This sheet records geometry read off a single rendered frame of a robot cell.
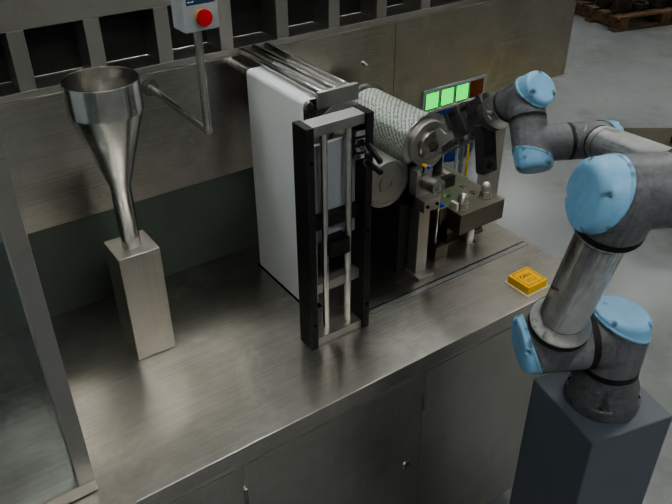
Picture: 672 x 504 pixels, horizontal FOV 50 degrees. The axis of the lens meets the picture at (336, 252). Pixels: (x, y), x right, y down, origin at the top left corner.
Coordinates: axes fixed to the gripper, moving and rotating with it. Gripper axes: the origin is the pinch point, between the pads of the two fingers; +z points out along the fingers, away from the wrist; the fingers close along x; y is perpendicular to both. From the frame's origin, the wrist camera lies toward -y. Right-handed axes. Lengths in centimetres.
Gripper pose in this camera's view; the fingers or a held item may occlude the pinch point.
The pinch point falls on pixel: (444, 151)
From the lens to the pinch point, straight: 177.3
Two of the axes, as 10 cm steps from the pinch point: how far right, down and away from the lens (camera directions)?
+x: -8.2, 3.2, -4.8
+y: -3.7, -9.3, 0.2
